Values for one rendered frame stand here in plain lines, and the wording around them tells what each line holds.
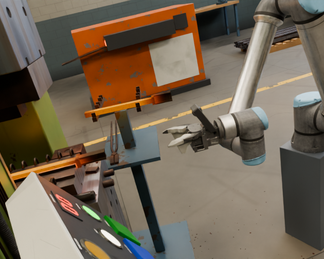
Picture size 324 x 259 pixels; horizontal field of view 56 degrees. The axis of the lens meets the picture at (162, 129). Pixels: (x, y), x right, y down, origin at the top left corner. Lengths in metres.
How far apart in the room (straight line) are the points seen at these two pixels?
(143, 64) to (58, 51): 4.27
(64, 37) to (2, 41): 7.71
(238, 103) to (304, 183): 0.69
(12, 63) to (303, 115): 1.27
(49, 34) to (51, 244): 8.20
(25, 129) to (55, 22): 7.28
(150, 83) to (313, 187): 3.41
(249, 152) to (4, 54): 0.85
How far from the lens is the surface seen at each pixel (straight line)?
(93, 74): 4.58
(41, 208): 0.55
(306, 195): 1.82
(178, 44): 4.77
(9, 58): 0.87
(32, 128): 1.36
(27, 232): 0.55
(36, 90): 0.93
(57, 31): 8.57
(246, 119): 1.12
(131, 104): 1.43
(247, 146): 1.17
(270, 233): 2.10
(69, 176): 1.07
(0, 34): 0.87
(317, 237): 1.97
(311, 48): 1.31
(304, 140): 1.68
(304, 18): 1.24
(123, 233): 0.68
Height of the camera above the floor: 1.46
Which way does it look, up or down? 23 degrees down
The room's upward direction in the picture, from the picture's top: 13 degrees counter-clockwise
